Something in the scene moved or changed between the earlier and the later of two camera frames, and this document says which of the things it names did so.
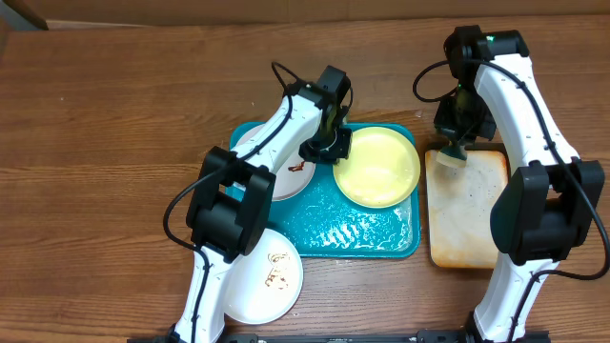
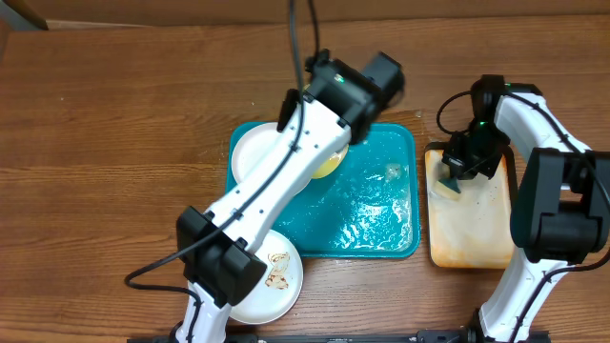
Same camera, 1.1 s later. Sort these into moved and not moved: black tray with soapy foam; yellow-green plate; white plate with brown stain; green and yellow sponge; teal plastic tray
Moved: green and yellow sponge; yellow-green plate
Not moved: black tray with soapy foam; teal plastic tray; white plate with brown stain
